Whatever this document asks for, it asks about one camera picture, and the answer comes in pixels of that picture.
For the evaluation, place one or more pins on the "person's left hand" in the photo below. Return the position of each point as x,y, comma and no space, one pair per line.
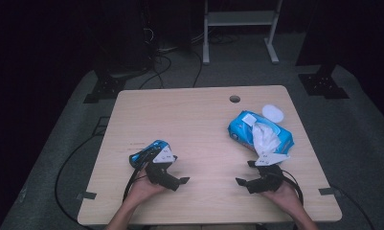
143,190

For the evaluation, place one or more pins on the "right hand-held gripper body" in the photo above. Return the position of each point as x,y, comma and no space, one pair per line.
264,183

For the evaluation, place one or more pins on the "white oval plastic lid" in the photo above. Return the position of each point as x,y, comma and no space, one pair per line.
272,113

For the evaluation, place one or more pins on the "black stand base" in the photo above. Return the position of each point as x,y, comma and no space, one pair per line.
105,87
322,84

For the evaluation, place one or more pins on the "white metal table frame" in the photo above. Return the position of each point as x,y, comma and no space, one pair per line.
240,18

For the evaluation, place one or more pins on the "blue wet wipes pack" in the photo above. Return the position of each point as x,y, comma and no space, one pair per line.
240,131

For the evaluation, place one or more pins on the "white wet wipe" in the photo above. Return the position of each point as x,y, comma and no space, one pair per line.
263,140

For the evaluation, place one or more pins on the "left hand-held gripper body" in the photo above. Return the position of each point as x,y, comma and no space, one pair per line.
162,174

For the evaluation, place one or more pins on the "person's right hand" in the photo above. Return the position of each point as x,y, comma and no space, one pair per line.
285,196

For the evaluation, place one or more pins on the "dark computer tower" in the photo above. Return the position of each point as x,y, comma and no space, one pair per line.
122,38

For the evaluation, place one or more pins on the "dark tape piece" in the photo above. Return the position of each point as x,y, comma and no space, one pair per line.
85,195
328,191

